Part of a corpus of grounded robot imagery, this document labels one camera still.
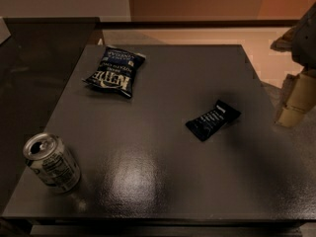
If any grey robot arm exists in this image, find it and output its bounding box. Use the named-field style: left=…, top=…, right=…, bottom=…
left=271, top=3, right=316, bottom=127

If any dark blue rxbar wrapper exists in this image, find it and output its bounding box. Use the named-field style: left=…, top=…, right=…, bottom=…
left=186, top=100, right=241, bottom=141

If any silver soda can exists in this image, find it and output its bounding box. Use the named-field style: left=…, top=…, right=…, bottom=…
left=23, top=132, right=81, bottom=194

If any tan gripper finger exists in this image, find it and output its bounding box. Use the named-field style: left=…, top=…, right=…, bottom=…
left=271, top=27, right=296, bottom=52
left=275, top=68, right=316, bottom=127

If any blue Kettle chip bag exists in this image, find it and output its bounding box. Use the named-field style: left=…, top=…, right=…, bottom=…
left=83, top=45, right=146, bottom=99

